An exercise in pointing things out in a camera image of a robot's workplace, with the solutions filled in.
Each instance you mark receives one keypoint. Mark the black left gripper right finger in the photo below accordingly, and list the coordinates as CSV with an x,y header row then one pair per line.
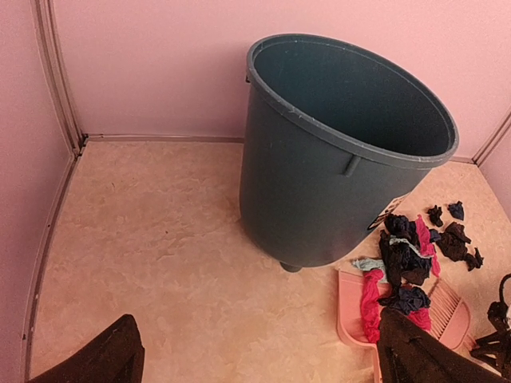
x,y
409,354

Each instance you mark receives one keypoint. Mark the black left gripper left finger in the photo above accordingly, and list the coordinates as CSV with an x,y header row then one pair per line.
x,y
115,355

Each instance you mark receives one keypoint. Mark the pink plastic dustpan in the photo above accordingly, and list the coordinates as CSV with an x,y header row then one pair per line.
x,y
349,323

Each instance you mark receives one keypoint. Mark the magenta scrap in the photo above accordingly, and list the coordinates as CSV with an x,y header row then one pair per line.
x,y
369,306

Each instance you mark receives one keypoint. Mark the pink hand brush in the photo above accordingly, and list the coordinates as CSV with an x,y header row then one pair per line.
x,y
450,316

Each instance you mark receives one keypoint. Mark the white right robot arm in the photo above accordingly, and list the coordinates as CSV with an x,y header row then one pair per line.
x,y
494,349

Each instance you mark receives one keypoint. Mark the mixed dark scrap pile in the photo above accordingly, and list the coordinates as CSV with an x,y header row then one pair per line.
x,y
400,250

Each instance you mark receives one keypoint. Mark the light blue paper scrap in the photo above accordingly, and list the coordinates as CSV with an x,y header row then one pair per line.
x,y
368,264

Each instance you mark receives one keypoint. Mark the magenta paper scrap strip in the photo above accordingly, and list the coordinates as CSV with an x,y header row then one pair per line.
x,y
427,249

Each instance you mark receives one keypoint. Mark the large black paper scrap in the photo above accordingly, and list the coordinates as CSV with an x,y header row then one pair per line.
x,y
453,243

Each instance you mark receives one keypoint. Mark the small black paper scrap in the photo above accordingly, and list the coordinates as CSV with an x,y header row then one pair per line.
x,y
435,215

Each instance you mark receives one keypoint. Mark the dark blue paper scrap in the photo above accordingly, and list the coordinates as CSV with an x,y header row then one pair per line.
x,y
457,210

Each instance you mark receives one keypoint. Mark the teal plastic waste bin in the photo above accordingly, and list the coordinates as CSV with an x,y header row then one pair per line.
x,y
336,138

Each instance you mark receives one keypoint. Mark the right aluminium corner post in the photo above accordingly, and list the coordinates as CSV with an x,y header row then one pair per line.
x,y
494,140

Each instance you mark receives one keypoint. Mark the aluminium corner post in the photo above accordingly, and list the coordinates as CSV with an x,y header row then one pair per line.
x,y
494,140
49,47

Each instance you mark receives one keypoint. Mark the left aluminium corner post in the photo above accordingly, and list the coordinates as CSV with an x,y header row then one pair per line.
x,y
49,47

